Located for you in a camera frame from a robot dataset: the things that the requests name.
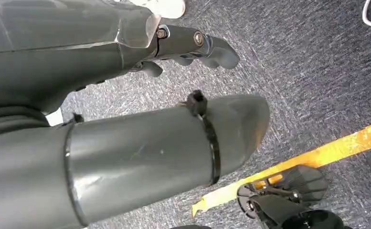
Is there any yellow floor tape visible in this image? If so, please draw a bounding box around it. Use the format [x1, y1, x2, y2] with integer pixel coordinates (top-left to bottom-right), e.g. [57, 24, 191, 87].
[191, 120, 371, 219]

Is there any white shoe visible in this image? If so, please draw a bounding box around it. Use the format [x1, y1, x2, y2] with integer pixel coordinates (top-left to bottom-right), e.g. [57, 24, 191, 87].
[129, 0, 187, 20]

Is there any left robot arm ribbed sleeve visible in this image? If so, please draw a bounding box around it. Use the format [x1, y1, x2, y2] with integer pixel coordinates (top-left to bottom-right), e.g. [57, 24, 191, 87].
[0, 106, 52, 139]

